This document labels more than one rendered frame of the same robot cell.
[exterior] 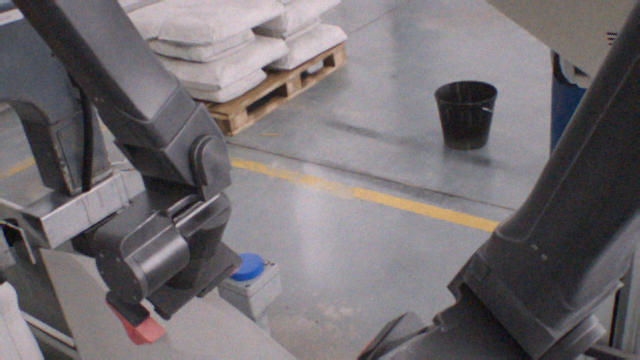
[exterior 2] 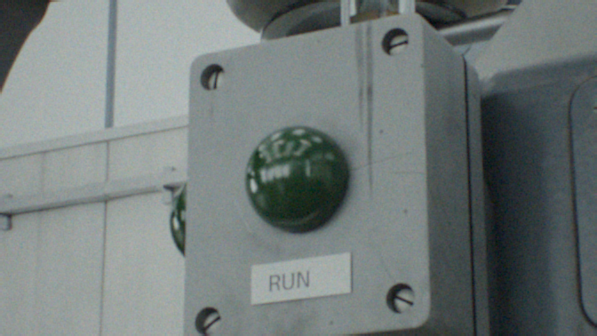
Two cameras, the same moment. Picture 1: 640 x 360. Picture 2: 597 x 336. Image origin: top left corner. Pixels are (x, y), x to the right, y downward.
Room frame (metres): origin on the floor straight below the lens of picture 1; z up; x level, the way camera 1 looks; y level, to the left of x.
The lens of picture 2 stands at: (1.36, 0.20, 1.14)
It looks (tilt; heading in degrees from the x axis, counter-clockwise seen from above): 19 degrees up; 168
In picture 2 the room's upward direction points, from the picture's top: straight up
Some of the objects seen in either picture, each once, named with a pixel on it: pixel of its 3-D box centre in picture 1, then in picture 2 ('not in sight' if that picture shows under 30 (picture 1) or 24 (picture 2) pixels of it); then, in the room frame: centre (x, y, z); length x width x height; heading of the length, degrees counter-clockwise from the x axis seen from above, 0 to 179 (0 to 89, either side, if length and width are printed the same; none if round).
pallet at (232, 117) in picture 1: (242, 78); not in sight; (4.03, 0.41, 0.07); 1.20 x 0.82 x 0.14; 143
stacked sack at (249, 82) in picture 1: (203, 78); not in sight; (3.74, 0.61, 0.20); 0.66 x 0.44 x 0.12; 51
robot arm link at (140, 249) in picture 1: (160, 212); not in sight; (0.51, 0.14, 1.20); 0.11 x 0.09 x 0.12; 142
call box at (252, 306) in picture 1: (248, 283); not in sight; (0.91, 0.14, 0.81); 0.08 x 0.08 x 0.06; 51
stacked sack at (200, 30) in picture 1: (223, 17); not in sight; (3.67, 0.42, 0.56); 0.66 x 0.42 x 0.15; 141
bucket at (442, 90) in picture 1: (465, 116); not in sight; (2.91, -0.74, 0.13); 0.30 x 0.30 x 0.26
